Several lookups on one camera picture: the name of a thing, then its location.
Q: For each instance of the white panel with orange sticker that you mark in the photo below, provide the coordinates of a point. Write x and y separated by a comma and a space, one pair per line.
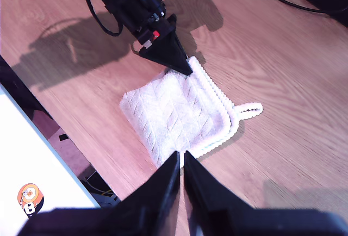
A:
27, 151

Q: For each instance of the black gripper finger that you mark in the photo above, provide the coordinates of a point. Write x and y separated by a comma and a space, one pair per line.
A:
130, 219
174, 24
168, 53
231, 219

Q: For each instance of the white fluffy tea towel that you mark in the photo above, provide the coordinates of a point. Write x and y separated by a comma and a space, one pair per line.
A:
174, 111

